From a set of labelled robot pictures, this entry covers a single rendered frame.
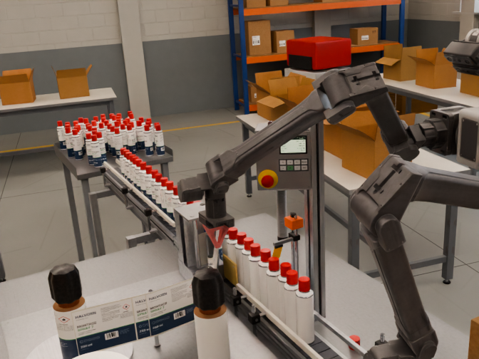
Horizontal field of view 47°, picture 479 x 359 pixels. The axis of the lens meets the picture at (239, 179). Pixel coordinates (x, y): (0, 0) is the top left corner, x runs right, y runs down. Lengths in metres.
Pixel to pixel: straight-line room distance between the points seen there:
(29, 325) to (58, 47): 7.27
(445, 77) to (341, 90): 4.93
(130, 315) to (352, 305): 0.76
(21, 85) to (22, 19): 2.24
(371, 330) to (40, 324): 1.06
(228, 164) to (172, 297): 0.48
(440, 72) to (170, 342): 4.87
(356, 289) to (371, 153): 1.33
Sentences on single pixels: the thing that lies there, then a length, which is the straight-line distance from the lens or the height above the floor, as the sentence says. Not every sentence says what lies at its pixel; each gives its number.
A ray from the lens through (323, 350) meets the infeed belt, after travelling 1.68.
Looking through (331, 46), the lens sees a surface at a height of 1.14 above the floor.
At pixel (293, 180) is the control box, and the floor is 1.32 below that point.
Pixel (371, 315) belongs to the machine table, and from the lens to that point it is 1.92.
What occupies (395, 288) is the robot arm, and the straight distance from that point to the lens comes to 1.12.
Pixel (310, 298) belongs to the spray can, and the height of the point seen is 1.03.
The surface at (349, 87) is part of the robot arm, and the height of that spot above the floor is 1.65.
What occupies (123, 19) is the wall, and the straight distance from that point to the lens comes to 8.91.
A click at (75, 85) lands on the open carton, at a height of 0.92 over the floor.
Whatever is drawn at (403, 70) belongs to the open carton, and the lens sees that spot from 6.61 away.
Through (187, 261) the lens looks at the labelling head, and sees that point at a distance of 2.00.
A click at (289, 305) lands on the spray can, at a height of 0.99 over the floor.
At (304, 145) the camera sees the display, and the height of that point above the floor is 1.43.
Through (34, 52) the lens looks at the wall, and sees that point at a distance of 9.00.
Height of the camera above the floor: 1.87
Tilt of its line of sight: 19 degrees down
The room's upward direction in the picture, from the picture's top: 4 degrees counter-clockwise
